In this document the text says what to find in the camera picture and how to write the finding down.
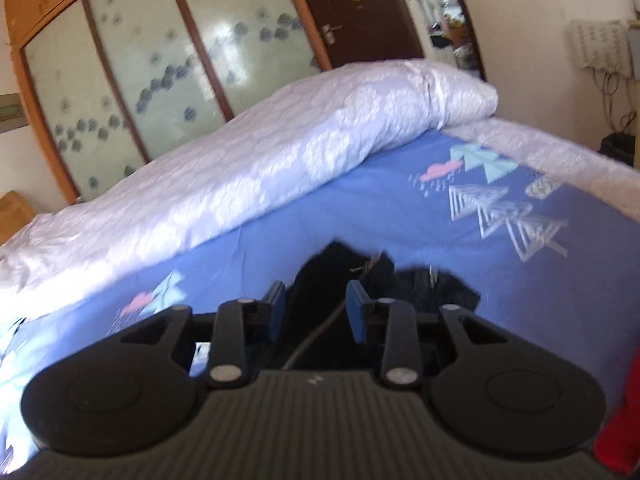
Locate dark cables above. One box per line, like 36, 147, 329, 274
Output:
590, 67, 640, 136

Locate wooden wardrobe with glass doors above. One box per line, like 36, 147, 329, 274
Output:
0, 0, 333, 206

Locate metal door handle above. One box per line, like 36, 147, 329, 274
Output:
320, 23, 346, 47

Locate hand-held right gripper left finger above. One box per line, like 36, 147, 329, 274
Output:
107, 281, 287, 389

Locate wooden headboard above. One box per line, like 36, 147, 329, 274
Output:
0, 190, 37, 247

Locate red folded garment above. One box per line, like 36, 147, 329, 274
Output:
594, 385, 640, 476

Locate black pants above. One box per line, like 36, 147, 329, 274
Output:
284, 241, 482, 372

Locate dark wooden door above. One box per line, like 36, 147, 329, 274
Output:
287, 0, 426, 68

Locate white quilt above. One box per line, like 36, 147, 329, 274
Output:
0, 57, 640, 321

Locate white wall-mounted box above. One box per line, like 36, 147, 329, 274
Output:
570, 19, 632, 81

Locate framed wall panel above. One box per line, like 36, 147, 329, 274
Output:
0, 94, 26, 134

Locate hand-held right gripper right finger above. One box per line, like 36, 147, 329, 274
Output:
346, 280, 531, 389

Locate blue printed bedsheet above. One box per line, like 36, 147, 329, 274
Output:
0, 127, 640, 476

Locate black box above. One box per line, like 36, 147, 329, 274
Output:
599, 132, 640, 170

